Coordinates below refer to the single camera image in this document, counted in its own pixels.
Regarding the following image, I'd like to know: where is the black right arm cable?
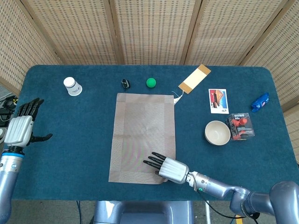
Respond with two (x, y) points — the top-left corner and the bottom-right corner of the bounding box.
(192, 174), (260, 220)

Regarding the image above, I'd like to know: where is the blue-grey robot torso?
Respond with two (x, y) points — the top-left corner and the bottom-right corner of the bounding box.
(93, 200), (195, 224)

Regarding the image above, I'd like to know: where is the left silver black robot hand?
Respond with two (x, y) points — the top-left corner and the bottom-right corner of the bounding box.
(4, 98), (53, 148)

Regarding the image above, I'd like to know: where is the beige woven placemat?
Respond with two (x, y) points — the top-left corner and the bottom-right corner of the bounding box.
(108, 92), (176, 185)

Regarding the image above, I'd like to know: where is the blue snack packet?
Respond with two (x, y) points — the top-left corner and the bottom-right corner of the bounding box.
(251, 92), (270, 112)

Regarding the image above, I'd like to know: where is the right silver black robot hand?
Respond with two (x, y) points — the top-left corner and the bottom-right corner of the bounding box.
(142, 151), (190, 185)

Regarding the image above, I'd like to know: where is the blue table cloth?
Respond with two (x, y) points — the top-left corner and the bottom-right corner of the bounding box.
(0, 64), (299, 202)

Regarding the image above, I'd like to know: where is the bamboo folding screen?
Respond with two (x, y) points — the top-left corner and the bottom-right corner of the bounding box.
(0, 0), (299, 161)

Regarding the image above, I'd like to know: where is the white bowl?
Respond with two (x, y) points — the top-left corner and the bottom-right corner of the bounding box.
(205, 120), (231, 146)

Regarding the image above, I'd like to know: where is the white table leg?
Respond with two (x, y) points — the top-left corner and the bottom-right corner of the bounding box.
(204, 200), (211, 224)

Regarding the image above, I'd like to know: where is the picture postcard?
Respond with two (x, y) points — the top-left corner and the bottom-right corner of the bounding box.
(208, 88), (230, 114)

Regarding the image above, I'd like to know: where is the clear box with red contents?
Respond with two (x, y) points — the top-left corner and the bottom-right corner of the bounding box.
(225, 112), (256, 141)

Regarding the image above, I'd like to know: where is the cream bookmark with tassel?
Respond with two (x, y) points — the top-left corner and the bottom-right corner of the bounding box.
(171, 64), (212, 105)

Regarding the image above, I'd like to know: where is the black cable bundle on floor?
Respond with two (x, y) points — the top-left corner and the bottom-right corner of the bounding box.
(0, 95), (21, 128)

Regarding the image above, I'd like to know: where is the white paper cup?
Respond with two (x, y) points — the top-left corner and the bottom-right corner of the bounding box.
(63, 77), (83, 97)

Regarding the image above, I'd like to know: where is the thin blue cable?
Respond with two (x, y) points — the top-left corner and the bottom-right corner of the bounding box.
(76, 200), (82, 224)

